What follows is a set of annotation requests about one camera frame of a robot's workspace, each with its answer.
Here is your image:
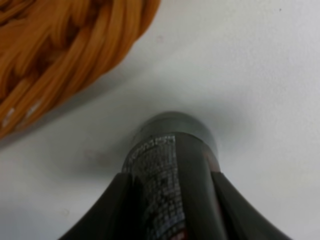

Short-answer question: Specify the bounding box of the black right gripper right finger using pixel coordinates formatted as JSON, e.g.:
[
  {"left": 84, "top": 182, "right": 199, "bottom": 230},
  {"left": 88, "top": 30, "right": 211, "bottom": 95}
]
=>
[{"left": 211, "top": 172, "right": 290, "bottom": 240}]

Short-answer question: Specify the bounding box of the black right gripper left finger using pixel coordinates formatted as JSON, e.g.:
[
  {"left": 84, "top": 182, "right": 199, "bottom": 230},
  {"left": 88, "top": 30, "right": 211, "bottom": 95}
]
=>
[{"left": 60, "top": 173, "right": 140, "bottom": 240}]

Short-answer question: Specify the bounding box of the dark grey squeeze tube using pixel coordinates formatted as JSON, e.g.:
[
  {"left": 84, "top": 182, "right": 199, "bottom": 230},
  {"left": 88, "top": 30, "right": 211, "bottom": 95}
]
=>
[{"left": 122, "top": 112, "right": 227, "bottom": 240}]

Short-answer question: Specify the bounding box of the orange woven basket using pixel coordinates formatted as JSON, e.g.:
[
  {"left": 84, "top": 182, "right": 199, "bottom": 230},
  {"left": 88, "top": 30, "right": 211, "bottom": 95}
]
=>
[{"left": 0, "top": 0, "right": 160, "bottom": 137}]

